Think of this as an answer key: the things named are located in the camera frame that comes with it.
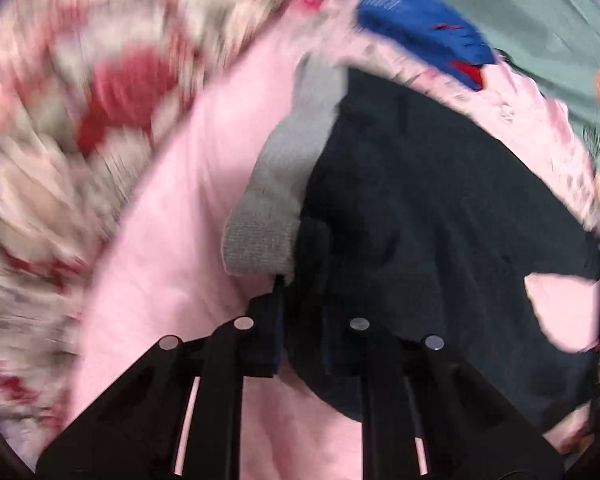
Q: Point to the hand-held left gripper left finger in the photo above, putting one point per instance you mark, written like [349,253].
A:
[274,332]

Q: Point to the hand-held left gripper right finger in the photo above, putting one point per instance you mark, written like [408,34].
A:
[331,340]

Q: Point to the dark pants with grey cuffs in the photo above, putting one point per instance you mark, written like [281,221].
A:
[430,185]

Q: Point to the red and white floral quilt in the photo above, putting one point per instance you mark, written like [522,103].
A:
[105,85]

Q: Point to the blue and red garment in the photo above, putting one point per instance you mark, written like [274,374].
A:
[420,25]

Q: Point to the teal printed duvet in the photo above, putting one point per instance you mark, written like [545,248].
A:
[530,20]

